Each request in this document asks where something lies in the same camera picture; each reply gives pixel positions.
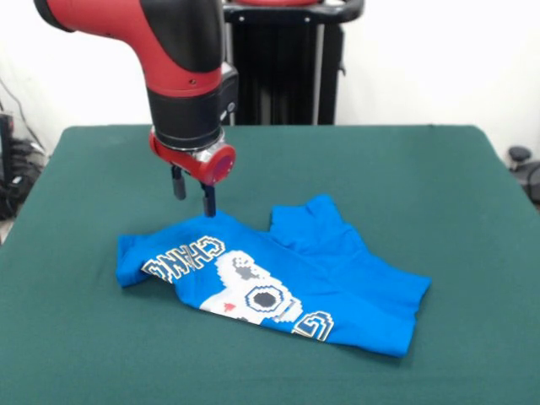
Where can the blue printed t-shirt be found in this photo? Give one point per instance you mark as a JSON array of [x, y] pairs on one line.
[[358, 295]]

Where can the dark green table cloth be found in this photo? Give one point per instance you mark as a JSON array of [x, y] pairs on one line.
[[84, 316]]

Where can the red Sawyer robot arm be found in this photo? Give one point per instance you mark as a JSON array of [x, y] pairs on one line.
[[185, 63]]

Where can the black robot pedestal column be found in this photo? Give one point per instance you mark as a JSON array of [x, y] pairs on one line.
[[287, 71]]

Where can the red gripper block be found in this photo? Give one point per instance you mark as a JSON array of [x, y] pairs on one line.
[[202, 166]]

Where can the gray office chair base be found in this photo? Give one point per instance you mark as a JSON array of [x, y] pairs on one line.
[[521, 154]]

